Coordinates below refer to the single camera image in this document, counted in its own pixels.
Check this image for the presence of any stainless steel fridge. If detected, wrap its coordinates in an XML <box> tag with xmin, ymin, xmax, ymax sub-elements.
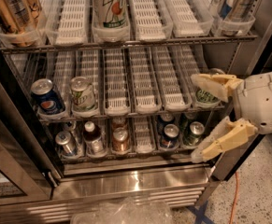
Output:
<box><xmin>0</xmin><ymin>0</ymin><xmax>272</xmax><ymax>224</ymax></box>

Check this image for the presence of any silver can bottom shelf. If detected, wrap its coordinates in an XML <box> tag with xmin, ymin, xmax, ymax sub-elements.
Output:
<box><xmin>55</xmin><ymin>131</ymin><xmax>77</xmax><ymax>156</ymax></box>

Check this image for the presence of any gold can top shelf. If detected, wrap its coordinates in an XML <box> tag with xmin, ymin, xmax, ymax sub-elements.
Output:
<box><xmin>0</xmin><ymin>0</ymin><xmax>44</xmax><ymax>48</ymax></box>

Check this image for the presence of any green can bottom shelf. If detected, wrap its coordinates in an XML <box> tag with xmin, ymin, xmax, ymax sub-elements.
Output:
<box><xmin>183</xmin><ymin>121</ymin><xmax>205</xmax><ymax>147</ymax></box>

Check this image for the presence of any glass fridge door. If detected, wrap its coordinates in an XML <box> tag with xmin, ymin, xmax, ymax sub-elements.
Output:
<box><xmin>0</xmin><ymin>21</ymin><xmax>64</xmax><ymax>207</ymax></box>

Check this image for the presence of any orange cable on floor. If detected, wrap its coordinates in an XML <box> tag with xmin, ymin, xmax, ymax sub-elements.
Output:
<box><xmin>228</xmin><ymin>171</ymin><xmax>240</xmax><ymax>224</ymax></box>

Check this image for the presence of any blue pepsi can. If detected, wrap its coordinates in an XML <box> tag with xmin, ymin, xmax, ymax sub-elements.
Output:
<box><xmin>31</xmin><ymin>78</ymin><xmax>65</xmax><ymax>115</ymax></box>

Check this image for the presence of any dark bottle white cap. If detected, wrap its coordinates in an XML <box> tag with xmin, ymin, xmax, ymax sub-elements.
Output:
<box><xmin>83</xmin><ymin>121</ymin><xmax>104</xmax><ymax>155</ymax></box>

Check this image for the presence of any green soda can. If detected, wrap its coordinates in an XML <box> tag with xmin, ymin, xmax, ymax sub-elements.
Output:
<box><xmin>195</xmin><ymin>68</ymin><xmax>223</xmax><ymax>105</ymax></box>

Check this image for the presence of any dark blue can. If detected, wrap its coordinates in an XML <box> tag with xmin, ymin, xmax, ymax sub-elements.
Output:
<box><xmin>160</xmin><ymin>124</ymin><xmax>179</xmax><ymax>148</ymax></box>

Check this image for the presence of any clear plastic bag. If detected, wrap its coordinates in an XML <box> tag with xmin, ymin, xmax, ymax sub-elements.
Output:
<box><xmin>70</xmin><ymin>198</ymin><xmax>173</xmax><ymax>224</ymax></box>

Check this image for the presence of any copper brown can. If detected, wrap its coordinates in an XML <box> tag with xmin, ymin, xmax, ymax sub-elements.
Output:
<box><xmin>112</xmin><ymin>127</ymin><xmax>129</xmax><ymax>152</ymax></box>

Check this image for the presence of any blue tape cross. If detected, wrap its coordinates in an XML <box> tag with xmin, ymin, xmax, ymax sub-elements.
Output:
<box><xmin>188</xmin><ymin>203</ymin><xmax>215</xmax><ymax>224</ymax></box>

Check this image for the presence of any white green 7up can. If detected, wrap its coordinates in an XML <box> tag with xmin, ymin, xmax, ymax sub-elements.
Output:
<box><xmin>70</xmin><ymin>77</ymin><xmax>96</xmax><ymax>112</ymax></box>

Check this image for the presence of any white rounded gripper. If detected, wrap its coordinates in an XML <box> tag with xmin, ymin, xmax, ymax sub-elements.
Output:
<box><xmin>191</xmin><ymin>72</ymin><xmax>272</xmax><ymax>163</ymax></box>

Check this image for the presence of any white 7up zero can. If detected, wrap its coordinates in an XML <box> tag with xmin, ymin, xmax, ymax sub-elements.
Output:
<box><xmin>93</xmin><ymin>0</ymin><xmax>127</xmax><ymax>29</ymax></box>

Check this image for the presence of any blue silver tall can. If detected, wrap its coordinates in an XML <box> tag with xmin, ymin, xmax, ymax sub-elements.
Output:
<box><xmin>208</xmin><ymin>0</ymin><xmax>255</xmax><ymax>36</ymax></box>

